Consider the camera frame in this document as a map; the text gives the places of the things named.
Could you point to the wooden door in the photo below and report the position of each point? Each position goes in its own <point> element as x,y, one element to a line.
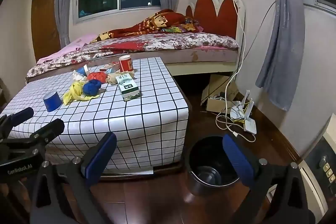
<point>44,24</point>

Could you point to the white appliance with dark panel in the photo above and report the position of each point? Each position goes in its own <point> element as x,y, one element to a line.
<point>323,155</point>

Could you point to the beige bag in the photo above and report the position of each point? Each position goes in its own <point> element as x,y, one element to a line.
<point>113,78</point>

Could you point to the cardboard box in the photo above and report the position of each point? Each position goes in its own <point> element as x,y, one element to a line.
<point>215,87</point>

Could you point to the white router with antennas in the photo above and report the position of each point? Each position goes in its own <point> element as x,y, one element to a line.
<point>237,111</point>

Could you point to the blue wrapper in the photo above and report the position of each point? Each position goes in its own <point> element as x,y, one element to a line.
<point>81,70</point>

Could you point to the clear wrapper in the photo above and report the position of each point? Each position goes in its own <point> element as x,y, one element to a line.
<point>78,78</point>

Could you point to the pink blanket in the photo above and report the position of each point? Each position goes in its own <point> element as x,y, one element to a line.
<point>73,45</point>

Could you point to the bed with floral sheet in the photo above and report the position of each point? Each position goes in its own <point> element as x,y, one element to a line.
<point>162,43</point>

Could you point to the black trash bin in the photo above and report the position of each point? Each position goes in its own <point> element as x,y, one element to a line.
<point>199,155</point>

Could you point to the long grey tied curtain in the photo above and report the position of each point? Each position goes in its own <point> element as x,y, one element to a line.
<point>283,43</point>

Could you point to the white red cigarette pack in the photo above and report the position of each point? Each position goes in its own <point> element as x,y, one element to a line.
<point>109,67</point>

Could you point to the blue plastic bag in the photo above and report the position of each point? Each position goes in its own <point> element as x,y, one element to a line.
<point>92,87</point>

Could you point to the white checkered tablecloth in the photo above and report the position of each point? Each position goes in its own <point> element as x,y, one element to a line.
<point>131,121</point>

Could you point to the blue paper cup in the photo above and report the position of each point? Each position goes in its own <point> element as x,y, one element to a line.
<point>52,102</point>

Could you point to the black power adapter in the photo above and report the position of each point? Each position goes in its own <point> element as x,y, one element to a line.
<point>222,95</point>

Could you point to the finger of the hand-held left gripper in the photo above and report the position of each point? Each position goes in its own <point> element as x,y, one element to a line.
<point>51,128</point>
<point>22,114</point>

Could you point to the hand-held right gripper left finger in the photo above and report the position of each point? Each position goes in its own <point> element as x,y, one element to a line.
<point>101,158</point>

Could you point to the colourful printed pillow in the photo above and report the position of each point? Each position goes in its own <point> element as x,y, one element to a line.
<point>183,26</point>

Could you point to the red white headboard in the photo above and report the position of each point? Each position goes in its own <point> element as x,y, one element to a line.
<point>225,14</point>

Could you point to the red paper cup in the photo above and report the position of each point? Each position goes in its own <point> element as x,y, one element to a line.
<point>126,64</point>

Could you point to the red printed blanket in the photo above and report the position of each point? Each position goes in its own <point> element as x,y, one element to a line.
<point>147,23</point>

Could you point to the red plastic bag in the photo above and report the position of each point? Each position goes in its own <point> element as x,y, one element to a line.
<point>96,76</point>

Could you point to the green white carton box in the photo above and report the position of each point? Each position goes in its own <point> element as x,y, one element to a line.
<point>128,87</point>

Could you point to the white modem box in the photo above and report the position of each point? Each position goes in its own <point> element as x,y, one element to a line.
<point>250,126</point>

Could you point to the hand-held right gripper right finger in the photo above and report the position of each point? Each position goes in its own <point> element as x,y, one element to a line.
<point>237,161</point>

